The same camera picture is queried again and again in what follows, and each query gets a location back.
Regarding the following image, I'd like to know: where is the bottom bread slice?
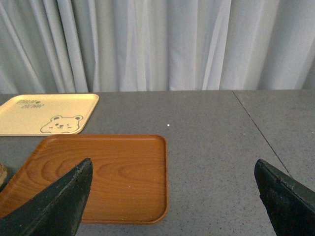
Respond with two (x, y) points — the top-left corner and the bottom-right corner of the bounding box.
(0, 163), (8, 187)

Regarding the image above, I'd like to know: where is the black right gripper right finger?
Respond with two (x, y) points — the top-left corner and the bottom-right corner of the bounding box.
(254, 159), (315, 236)

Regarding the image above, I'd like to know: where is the grey curtain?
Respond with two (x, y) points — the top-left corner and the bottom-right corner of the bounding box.
(0, 0), (315, 94)

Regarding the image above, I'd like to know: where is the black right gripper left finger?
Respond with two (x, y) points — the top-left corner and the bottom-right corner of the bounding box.
(0, 158), (93, 236)

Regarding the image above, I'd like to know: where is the brown wooden tray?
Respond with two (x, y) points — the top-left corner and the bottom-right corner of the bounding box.
(0, 134), (169, 224)

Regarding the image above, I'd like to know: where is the yellow bear tray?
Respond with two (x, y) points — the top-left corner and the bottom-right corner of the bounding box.
(0, 93), (99, 137)

